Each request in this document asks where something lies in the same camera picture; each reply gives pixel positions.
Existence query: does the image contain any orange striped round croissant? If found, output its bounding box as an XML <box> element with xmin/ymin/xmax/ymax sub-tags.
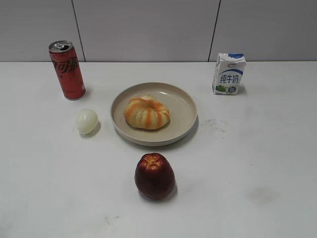
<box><xmin>123</xmin><ymin>95</ymin><xmax>170</xmax><ymax>130</ymax></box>

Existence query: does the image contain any beige round plate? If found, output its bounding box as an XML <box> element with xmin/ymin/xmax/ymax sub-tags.
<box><xmin>111</xmin><ymin>82</ymin><xmax>198</xmax><ymax>146</ymax></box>

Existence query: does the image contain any dark red apple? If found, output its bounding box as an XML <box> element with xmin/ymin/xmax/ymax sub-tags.
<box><xmin>134</xmin><ymin>153</ymin><xmax>175</xmax><ymax>200</ymax></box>

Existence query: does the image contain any white egg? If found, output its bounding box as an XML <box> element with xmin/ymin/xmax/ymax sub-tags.
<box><xmin>76</xmin><ymin>109</ymin><xmax>99</xmax><ymax>134</ymax></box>

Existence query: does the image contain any white blue milk carton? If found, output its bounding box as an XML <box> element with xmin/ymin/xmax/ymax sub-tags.
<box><xmin>211</xmin><ymin>53</ymin><xmax>246</xmax><ymax>95</ymax></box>

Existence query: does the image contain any red cola can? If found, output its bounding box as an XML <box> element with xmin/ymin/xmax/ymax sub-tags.
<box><xmin>49</xmin><ymin>40</ymin><xmax>86</xmax><ymax>100</ymax></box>

